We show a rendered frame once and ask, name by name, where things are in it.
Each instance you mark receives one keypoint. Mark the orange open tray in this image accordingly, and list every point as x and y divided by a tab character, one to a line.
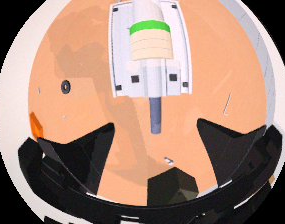
37	130

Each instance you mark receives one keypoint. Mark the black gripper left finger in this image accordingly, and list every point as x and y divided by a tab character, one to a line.
84	157

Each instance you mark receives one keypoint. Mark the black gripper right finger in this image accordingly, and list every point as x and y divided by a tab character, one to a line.
226	147

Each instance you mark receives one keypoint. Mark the green spacer ring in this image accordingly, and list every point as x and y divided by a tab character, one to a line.
147	25

